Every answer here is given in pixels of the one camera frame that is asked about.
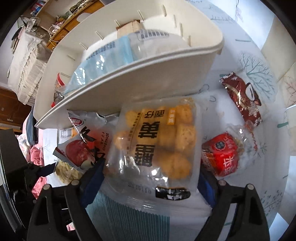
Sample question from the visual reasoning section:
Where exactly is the patterned tablecloth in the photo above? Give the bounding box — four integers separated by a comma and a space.
36, 0, 296, 241

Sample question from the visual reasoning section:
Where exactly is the orange snack packet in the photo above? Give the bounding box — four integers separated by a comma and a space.
57, 127, 77, 144

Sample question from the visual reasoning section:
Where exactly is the lace covered cabinet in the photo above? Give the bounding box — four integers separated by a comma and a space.
8, 30, 52, 106

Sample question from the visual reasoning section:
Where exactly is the yellow fried cake bag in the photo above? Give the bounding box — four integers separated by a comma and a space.
101, 97, 211, 217

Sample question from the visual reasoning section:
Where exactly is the white plastic storage tray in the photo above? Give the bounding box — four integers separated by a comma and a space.
34, 1, 224, 129

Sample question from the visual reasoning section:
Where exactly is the large clear blue snack bag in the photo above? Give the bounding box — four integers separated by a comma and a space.
62, 29, 189, 96

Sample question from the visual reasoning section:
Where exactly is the red date snack bag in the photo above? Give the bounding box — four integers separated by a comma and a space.
53, 110, 119, 173

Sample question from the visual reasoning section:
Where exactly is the brown wooden door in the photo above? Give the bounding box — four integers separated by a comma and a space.
0, 87, 32, 135

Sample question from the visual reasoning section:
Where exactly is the red rice snack packet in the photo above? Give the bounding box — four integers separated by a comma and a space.
201, 124, 259, 177

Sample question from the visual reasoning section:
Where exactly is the dark blue folded cloth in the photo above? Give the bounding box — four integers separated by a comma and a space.
26, 107, 39, 146

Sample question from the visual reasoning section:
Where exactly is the rice cracker pack large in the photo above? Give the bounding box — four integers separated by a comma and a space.
54, 159, 83, 185

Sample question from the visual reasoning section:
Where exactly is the dark seaweed snack pack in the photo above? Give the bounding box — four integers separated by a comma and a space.
51, 72, 70, 108

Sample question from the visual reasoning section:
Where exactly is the long wafer biscuit pack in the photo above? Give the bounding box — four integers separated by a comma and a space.
116, 20, 144, 39

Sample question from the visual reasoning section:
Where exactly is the brown chocolate bar wrapper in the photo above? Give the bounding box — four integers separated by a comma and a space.
220, 72, 262, 128

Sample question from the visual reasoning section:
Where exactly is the wooden desk with drawers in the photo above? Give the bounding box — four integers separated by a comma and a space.
47, 1, 104, 50

